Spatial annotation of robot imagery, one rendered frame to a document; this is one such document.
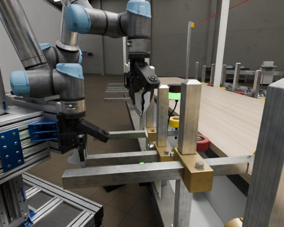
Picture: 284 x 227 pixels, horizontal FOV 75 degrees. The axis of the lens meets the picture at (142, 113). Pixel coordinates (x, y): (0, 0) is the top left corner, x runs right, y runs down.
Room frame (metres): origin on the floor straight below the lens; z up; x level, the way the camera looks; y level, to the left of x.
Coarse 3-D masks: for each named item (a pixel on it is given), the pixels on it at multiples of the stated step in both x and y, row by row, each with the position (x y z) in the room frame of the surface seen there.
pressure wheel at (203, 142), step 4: (200, 136) 0.67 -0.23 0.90; (204, 136) 0.66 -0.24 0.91; (200, 140) 0.64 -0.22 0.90; (204, 140) 0.63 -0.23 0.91; (208, 140) 0.63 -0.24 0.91; (200, 144) 0.61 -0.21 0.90; (204, 144) 0.61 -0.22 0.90; (208, 144) 0.62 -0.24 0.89; (196, 148) 0.61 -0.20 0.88; (200, 148) 0.61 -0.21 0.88; (204, 148) 0.61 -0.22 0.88
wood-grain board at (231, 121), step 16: (160, 80) 2.83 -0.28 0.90; (176, 80) 2.83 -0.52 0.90; (208, 96) 1.52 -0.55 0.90; (224, 96) 1.52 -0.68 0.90; (240, 96) 1.52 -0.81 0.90; (176, 112) 1.03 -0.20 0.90; (208, 112) 1.03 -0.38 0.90; (224, 112) 1.03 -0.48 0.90; (240, 112) 1.03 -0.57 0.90; (256, 112) 1.03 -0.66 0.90; (208, 128) 0.77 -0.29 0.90; (224, 128) 0.77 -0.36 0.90; (240, 128) 0.77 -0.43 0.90; (256, 128) 0.77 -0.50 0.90; (224, 144) 0.61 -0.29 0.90; (240, 144) 0.61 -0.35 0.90; (256, 144) 0.61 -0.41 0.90
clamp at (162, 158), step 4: (156, 148) 0.64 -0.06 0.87; (160, 148) 0.64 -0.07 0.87; (164, 148) 0.64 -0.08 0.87; (168, 148) 0.64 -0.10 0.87; (160, 152) 0.60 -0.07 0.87; (160, 156) 0.58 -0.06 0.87; (164, 156) 0.58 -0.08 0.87; (168, 156) 0.58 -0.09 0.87; (160, 160) 0.58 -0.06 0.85; (164, 160) 0.58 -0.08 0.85; (168, 160) 0.58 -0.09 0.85; (172, 160) 0.58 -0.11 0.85
